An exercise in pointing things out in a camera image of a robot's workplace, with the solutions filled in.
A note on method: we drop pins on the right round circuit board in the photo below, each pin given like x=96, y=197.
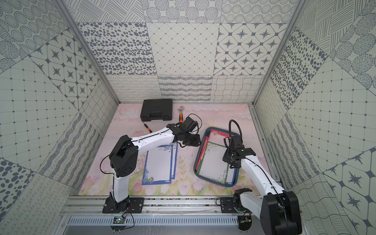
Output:
x=244, y=222

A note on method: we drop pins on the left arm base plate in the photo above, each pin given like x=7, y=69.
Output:
x=134, y=205

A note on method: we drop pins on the blue floral stationery paper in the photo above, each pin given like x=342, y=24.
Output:
x=174, y=159
x=158, y=166

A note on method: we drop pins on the teal plastic storage box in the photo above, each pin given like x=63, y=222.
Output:
x=235, y=171

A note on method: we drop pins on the white slotted cable duct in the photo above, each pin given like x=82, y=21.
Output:
x=169, y=220

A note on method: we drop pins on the red bordered stationery paper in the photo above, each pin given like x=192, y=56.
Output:
x=212, y=135

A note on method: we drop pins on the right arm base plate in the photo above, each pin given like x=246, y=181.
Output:
x=227, y=205

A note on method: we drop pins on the left green circuit board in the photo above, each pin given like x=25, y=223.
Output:
x=118, y=224

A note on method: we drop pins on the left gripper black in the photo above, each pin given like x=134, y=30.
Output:
x=191, y=139

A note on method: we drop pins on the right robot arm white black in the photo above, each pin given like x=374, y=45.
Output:
x=277, y=209

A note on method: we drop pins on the small orange black screwdriver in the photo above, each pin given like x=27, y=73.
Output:
x=146, y=126

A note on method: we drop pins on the green floral stationery paper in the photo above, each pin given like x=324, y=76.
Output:
x=213, y=167

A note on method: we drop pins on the black plastic tool case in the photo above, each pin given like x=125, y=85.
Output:
x=156, y=109

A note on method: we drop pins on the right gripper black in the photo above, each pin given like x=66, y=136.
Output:
x=225, y=158

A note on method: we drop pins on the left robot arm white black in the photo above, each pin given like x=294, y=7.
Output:
x=123, y=158

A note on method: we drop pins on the aluminium mounting rail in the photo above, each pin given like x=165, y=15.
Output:
x=93, y=205

